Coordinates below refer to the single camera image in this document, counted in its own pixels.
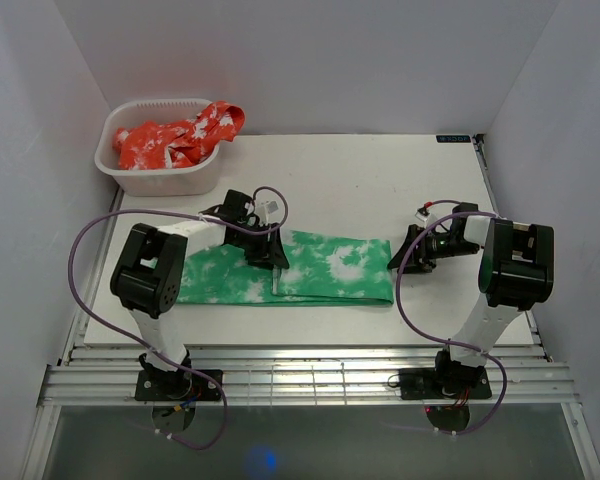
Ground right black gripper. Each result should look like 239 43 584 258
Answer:
387 224 478 274

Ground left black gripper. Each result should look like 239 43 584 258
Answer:
231 222 290 271

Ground green tie-dye trousers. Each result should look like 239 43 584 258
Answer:
177 230 394 306

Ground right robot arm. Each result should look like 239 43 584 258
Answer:
387 201 555 399

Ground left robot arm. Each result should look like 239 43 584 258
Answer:
110 190 289 400

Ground orange tie-dye trousers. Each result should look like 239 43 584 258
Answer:
112 101 245 171

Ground dark table label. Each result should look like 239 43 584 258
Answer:
436 135 472 144

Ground white plastic basket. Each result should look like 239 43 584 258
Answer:
94 98 221 197

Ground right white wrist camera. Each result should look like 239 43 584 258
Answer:
415 202 437 228

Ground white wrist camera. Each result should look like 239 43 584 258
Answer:
254 200 280 228
415 202 437 228

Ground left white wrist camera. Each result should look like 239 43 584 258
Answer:
254 200 280 228

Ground aluminium rail frame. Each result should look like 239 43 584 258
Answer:
20 344 600 479

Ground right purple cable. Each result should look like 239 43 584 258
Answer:
395 199 508 437

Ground purple cable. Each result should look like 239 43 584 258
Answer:
395 199 508 437
67 186 290 450

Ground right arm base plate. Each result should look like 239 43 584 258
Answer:
387 368 492 401

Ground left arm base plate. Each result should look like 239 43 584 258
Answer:
134 371 221 403

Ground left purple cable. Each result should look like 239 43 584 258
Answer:
67 186 290 450

